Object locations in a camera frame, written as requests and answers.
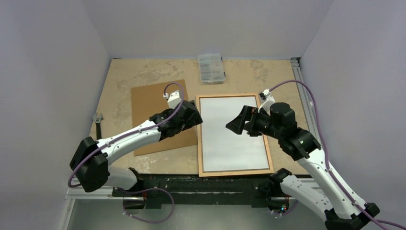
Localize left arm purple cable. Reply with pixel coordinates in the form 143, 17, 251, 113
68, 82, 185, 188

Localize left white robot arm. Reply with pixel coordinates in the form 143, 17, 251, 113
69, 100, 203, 196

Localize landscape photo print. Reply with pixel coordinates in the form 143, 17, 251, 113
200, 96, 270, 173

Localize brown frame backing board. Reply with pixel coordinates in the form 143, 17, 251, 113
131, 81, 197, 156

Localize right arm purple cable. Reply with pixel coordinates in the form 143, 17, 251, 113
270, 80, 404, 230

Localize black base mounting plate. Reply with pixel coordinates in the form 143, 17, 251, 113
113, 172, 300, 210

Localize clear plastic organizer box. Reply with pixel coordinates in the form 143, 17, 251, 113
197, 54, 226, 84

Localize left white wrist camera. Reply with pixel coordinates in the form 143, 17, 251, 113
163, 90, 182, 109

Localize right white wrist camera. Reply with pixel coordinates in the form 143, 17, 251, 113
259, 89, 275, 114

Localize wooden picture frame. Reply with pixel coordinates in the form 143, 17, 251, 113
196, 92, 275, 178

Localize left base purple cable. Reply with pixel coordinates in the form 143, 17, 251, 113
122, 186, 177, 224

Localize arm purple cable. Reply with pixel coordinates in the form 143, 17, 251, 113
68, 82, 185, 188
270, 80, 404, 230

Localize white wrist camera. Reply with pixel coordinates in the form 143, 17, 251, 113
259, 89, 275, 114
163, 90, 182, 109

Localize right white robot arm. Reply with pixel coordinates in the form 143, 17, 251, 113
226, 103, 380, 230

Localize aluminium rail frame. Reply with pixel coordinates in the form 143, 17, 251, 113
63, 57, 354, 230

